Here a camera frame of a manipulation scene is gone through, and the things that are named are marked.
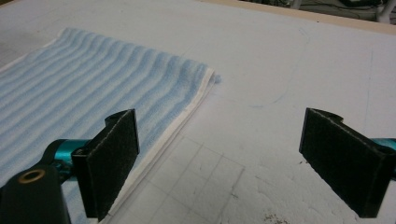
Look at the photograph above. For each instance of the wooden table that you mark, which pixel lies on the wooden table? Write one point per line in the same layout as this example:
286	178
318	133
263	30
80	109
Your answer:
311	15

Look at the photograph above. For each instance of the light blue striped towel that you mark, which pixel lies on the light blue striped towel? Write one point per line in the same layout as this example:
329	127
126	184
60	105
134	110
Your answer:
93	81

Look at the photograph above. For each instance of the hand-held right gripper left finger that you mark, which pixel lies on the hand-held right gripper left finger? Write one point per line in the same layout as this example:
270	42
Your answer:
109	168

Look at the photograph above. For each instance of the white foam mat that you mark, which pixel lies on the white foam mat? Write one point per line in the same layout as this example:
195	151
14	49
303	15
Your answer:
264	62

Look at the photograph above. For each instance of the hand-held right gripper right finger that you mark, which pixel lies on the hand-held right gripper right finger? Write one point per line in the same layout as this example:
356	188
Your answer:
345	161

